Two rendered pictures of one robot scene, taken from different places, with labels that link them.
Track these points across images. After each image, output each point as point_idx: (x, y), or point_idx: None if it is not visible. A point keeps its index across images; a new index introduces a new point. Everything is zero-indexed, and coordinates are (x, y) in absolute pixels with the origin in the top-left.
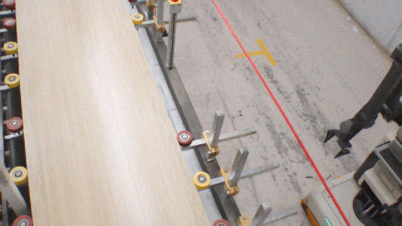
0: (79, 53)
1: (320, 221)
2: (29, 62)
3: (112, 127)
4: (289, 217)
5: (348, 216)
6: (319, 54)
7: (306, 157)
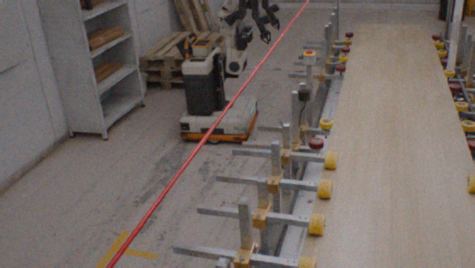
0: (398, 108)
1: (250, 121)
2: (446, 111)
3: (385, 75)
4: None
5: (237, 107)
6: (60, 224)
7: (205, 163)
